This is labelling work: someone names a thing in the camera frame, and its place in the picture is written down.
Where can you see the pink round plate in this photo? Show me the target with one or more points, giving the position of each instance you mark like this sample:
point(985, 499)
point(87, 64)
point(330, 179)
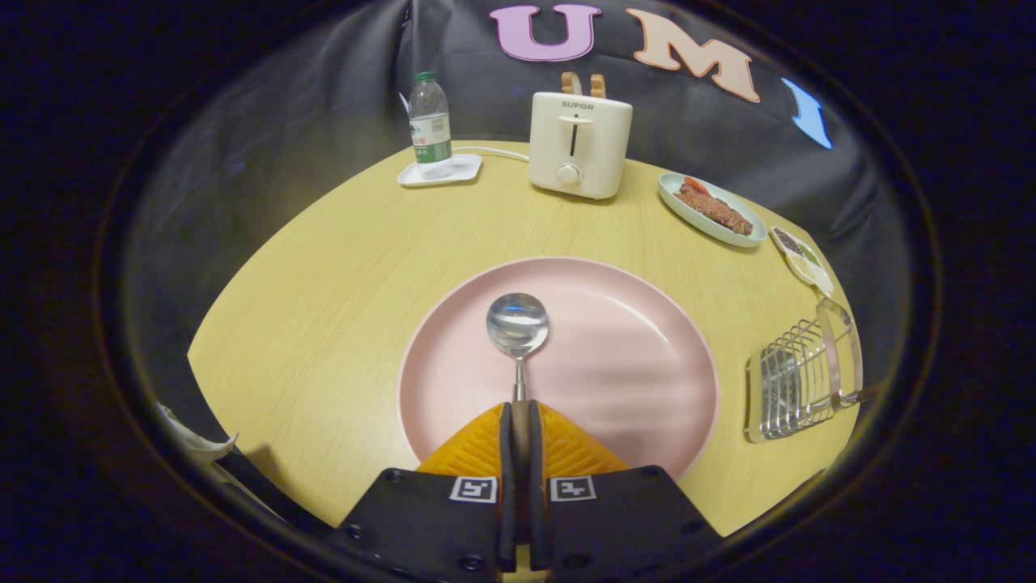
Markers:
point(615, 364)

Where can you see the pale green oval plate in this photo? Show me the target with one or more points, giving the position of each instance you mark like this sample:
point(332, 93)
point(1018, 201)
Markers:
point(665, 189)

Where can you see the clear plastic water bottle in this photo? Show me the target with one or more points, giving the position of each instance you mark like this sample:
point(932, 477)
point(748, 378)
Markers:
point(429, 121)

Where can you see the red vegetable slice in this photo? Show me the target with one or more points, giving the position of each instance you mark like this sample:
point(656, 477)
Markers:
point(696, 185)

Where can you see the white square coaster tray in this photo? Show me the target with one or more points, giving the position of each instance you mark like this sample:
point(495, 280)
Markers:
point(465, 168)

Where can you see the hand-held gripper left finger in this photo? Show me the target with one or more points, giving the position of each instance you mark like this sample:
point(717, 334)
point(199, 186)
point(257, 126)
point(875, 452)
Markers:
point(507, 486)

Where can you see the brown meat slice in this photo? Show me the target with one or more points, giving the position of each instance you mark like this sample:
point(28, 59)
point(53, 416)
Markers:
point(716, 210)

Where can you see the cream white toaster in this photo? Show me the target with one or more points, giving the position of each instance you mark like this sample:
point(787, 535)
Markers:
point(595, 154)

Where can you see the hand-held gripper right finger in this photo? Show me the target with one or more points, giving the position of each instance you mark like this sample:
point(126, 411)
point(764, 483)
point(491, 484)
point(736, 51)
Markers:
point(537, 486)

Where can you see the white divided seasoning dish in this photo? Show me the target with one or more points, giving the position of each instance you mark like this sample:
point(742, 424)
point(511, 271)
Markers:
point(809, 267)

